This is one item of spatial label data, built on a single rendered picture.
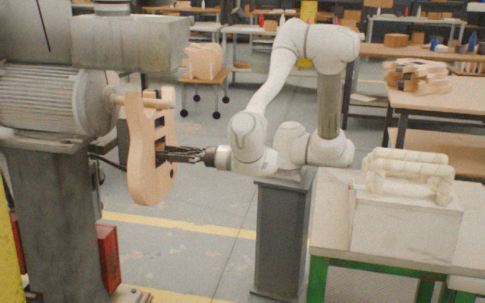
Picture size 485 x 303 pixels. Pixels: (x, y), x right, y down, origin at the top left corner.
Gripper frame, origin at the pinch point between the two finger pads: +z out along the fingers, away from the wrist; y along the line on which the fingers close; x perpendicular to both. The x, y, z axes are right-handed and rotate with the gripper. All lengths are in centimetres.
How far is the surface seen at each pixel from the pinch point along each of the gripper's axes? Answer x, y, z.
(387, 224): -7, -26, -75
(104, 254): -50, 12, 30
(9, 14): 44, -18, 41
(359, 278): -94, 99, -83
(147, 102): 18.8, -8.8, 1.2
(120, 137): 0.2, 14.2, 22.7
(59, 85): 23.4, -17.6, 26.5
